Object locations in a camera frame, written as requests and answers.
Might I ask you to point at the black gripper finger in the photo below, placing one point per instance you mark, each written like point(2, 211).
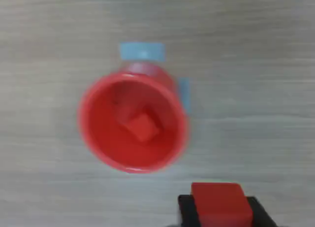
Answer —
point(261, 217)
point(187, 212)

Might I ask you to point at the red cube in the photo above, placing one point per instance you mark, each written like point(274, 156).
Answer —
point(142, 128)
point(219, 204)

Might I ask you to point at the red plastic bin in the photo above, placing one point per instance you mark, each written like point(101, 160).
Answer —
point(103, 138)

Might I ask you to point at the blue tape piece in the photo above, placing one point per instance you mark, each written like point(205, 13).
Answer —
point(142, 51)
point(184, 94)

